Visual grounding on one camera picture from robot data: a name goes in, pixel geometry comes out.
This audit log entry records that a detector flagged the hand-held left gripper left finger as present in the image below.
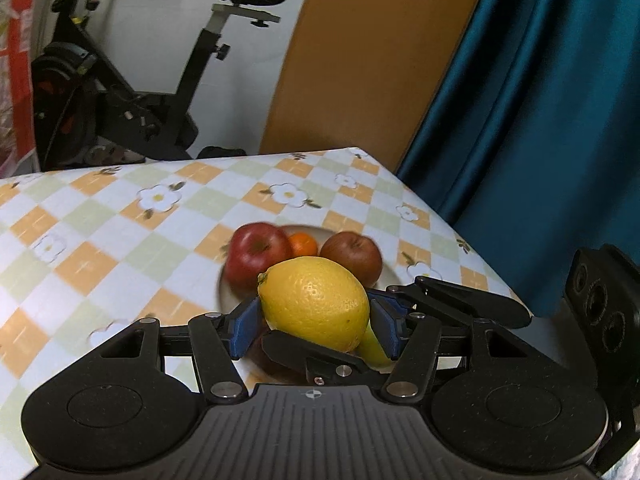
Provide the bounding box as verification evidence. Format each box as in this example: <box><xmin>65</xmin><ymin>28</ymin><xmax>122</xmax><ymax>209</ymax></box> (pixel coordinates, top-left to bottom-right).
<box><xmin>85</xmin><ymin>296</ymin><xmax>266</xmax><ymax>405</ymax></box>

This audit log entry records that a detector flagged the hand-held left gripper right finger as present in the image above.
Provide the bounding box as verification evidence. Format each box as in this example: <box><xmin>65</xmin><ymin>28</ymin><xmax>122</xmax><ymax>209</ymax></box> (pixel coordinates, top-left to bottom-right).
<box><xmin>369</xmin><ymin>300</ymin><xmax>553</xmax><ymax>405</ymax></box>

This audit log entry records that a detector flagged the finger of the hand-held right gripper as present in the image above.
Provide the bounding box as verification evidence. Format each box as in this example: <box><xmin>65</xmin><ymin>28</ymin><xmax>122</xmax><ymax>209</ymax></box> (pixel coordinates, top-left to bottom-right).
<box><xmin>261</xmin><ymin>332</ymin><xmax>368</xmax><ymax>386</ymax></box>
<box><xmin>369</xmin><ymin>275</ymin><xmax>532</xmax><ymax>328</ymax></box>

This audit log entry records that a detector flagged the yellow-green round fruit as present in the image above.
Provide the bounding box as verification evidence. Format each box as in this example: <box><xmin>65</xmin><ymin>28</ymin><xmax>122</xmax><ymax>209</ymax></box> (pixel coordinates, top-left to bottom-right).
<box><xmin>357</xmin><ymin>322</ymin><xmax>396</xmax><ymax>367</ymax></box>

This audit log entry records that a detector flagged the beige plate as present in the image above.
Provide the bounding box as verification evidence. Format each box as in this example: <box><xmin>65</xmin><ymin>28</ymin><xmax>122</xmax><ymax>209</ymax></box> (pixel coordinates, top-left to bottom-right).
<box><xmin>216</xmin><ymin>224</ymin><xmax>416</xmax><ymax>378</ymax></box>

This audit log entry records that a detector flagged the dark purple mangosteen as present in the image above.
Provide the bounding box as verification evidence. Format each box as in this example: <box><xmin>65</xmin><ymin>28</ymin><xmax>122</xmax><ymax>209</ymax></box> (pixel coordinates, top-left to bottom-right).
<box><xmin>247</xmin><ymin>332</ymin><xmax>307</xmax><ymax>381</ymax></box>

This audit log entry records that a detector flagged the yellow lemon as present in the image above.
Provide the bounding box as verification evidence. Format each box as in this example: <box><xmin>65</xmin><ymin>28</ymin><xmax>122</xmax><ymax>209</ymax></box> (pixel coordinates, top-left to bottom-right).
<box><xmin>257</xmin><ymin>256</ymin><xmax>371</xmax><ymax>353</ymax></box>

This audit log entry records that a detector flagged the bright red apple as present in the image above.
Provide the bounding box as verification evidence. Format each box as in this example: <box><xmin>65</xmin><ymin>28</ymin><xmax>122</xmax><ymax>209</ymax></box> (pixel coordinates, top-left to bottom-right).
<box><xmin>225</xmin><ymin>222</ymin><xmax>295</xmax><ymax>291</ymax></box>

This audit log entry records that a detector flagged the brownish red apple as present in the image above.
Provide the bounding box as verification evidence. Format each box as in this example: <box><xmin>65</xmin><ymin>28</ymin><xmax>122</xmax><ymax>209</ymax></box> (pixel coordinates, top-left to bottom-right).
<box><xmin>320</xmin><ymin>231</ymin><xmax>383</xmax><ymax>288</ymax></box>

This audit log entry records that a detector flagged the small orange tangerine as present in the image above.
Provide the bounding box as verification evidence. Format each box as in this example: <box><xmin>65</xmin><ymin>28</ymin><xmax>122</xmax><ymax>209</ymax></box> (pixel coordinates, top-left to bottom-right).
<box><xmin>287</xmin><ymin>231</ymin><xmax>319</xmax><ymax>258</ymax></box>

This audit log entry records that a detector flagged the checkered flower tablecloth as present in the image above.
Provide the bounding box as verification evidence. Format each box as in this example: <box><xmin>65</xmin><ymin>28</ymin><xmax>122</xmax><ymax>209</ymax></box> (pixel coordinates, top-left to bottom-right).
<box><xmin>0</xmin><ymin>147</ymin><xmax>533</xmax><ymax>406</ymax></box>

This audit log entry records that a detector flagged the teal curtain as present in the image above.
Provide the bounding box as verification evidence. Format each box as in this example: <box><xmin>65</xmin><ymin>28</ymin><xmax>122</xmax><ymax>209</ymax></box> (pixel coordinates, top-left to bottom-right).
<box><xmin>395</xmin><ymin>0</ymin><xmax>640</xmax><ymax>318</ymax></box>

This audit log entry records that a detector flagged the black exercise bike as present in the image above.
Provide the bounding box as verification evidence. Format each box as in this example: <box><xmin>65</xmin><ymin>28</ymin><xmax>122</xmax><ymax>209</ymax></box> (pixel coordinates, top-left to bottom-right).
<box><xmin>31</xmin><ymin>0</ymin><xmax>291</xmax><ymax>171</ymax></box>

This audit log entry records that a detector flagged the wooden door panel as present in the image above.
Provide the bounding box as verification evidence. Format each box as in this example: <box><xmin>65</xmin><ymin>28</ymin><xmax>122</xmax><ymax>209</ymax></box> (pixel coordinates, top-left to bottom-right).
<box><xmin>259</xmin><ymin>0</ymin><xmax>496</xmax><ymax>173</ymax></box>

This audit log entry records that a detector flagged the red printed backdrop cloth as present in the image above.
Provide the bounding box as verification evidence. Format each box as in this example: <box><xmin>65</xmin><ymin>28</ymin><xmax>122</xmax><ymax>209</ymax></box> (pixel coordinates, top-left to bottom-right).
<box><xmin>0</xmin><ymin>0</ymin><xmax>41</xmax><ymax>178</ymax></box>

